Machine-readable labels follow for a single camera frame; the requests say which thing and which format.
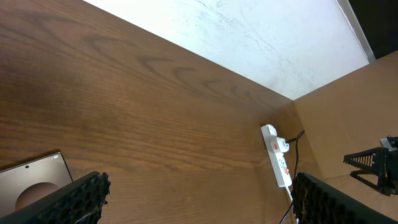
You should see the black USB charger cable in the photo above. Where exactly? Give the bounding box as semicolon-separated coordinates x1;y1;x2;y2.
279;129;306;224

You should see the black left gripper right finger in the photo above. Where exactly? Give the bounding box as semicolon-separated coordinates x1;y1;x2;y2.
292;172;397;224

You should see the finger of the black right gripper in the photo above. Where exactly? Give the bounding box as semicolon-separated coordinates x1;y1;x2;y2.
350;170;392;196
343;147;389;167

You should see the white power strip cord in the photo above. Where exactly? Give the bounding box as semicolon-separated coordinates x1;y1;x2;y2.
285;185;295;205

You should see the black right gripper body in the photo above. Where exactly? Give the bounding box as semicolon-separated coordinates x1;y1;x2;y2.
384;148;397;196

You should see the brown cardboard box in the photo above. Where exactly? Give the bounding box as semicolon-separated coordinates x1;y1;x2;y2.
266;52;397;219

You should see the grey Galaxy smartphone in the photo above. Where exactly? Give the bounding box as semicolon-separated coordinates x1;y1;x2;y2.
1;152;73;217

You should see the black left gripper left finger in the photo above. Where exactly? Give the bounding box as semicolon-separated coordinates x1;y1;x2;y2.
1;171;111;224

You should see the white power strip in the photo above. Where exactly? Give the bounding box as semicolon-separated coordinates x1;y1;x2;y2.
261;124;292;188

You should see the white USB charger adapter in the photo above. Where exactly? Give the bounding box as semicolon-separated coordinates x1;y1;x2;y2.
271;136;290;154

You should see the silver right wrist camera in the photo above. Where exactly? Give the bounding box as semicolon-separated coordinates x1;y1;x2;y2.
380;136;398;151

